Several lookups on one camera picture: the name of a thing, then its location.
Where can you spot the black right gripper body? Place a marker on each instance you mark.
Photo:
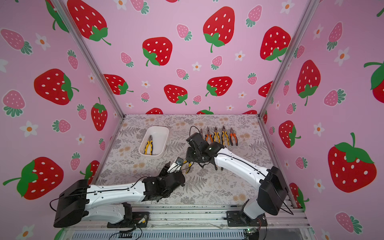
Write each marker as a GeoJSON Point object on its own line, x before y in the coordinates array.
{"type": "Point", "coordinates": [192, 153]}

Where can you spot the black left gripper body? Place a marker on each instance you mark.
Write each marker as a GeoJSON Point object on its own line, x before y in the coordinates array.
{"type": "Point", "coordinates": [164, 174]}

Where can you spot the orange black pliers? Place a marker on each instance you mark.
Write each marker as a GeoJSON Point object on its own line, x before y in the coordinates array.
{"type": "Point", "coordinates": [208, 136]}

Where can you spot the yellow black handled pliers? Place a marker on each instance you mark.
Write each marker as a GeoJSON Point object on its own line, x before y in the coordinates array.
{"type": "Point", "coordinates": [225, 137]}

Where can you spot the orange handled pliers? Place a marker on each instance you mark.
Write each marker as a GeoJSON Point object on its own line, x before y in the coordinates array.
{"type": "Point", "coordinates": [233, 138]}

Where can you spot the white plastic storage box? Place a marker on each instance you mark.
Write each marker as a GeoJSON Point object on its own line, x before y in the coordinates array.
{"type": "Point", "coordinates": [160, 137]}

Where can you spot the small yellow diagonal pliers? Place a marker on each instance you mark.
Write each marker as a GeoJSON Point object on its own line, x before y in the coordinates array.
{"type": "Point", "coordinates": [187, 170]}

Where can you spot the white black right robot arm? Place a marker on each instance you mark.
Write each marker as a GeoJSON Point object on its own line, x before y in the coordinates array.
{"type": "Point", "coordinates": [271, 189]}

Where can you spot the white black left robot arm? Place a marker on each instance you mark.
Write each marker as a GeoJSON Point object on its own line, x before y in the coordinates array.
{"type": "Point", "coordinates": [84, 202]}

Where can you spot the yellow black combination pliers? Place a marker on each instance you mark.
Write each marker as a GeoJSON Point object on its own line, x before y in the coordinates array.
{"type": "Point", "coordinates": [149, 146]}

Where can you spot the floral patterned table mat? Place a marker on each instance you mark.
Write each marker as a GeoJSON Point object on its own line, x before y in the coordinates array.
{"type": "Point", "coordinates": [204, 185]}

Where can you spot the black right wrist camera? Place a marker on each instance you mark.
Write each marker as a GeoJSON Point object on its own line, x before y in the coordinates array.
{"type": "Point", "coordinates": [197, 143]}

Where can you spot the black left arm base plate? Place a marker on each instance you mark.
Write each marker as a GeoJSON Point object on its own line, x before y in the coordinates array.
{"type": "Point", "coordinates": [138, 219]}

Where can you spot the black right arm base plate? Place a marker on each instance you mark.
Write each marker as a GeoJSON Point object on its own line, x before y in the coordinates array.
{"type": "Point", "coordinates": [240, 219]}

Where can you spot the aluminium rail frame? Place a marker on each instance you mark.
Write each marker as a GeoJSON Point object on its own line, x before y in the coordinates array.
{"type": "Point", "coordinates": [199, 222]}

